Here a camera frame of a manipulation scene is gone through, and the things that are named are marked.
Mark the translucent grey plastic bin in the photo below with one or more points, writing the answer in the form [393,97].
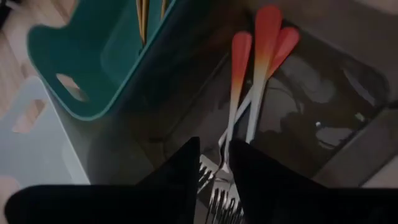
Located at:
[311,93]

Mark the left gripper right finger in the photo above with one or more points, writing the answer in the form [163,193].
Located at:
[267,193]

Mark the teal plastic bin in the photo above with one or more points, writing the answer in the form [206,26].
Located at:
[93,46]

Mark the white plastic bin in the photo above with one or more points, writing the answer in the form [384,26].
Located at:
[37,149]

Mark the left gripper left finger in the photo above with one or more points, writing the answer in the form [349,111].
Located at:
[174,193]

